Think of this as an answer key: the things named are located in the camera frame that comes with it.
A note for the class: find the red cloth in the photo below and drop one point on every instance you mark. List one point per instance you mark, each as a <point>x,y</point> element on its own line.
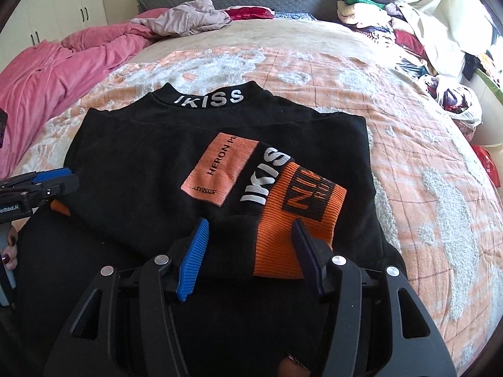
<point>247,13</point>

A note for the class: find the person's left hand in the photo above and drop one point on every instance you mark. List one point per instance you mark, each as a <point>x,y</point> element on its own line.
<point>10,251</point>

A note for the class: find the pile of clothes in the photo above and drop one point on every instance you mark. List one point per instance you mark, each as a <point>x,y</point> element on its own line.
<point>369,11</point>

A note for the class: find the white curtain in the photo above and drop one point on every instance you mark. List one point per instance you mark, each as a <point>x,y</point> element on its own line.
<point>440,8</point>

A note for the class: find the blue patterned pillow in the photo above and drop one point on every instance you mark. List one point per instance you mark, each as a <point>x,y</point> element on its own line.
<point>292,15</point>

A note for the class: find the orange plaid blanket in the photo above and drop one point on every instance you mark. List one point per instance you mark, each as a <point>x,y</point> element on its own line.
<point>412,165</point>

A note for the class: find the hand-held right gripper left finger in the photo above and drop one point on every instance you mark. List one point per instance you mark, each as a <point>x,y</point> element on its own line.
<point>192,259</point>

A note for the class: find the white wardrobe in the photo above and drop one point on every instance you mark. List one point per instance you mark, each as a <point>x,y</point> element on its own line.
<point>59,4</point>

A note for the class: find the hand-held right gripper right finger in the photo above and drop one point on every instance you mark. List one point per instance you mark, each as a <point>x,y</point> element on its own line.
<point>310,259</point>

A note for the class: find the red plastic bag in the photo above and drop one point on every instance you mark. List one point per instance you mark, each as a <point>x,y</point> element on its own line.
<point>487,163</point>

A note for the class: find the crumpled mauve garment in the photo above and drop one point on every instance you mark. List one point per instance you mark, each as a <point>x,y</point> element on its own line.
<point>188,19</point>

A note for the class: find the small heap of clothes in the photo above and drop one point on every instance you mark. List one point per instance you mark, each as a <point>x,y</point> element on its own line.
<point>477,65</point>

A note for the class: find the person's right hand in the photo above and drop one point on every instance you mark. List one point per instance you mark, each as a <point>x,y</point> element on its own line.
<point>292,369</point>

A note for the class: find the black sweater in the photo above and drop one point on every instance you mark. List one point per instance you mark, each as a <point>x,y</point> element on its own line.
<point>157,165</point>

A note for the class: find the green sill cushion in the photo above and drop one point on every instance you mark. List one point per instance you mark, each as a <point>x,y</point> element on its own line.
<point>493,86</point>

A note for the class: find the pink duvet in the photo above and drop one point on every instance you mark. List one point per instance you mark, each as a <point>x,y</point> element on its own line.
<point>51,82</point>

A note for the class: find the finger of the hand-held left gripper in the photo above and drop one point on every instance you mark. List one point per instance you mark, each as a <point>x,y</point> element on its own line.
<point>61,188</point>
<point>53,174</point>

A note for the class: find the white bag of clothes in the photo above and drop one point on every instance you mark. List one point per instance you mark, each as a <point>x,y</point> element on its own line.
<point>452,98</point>

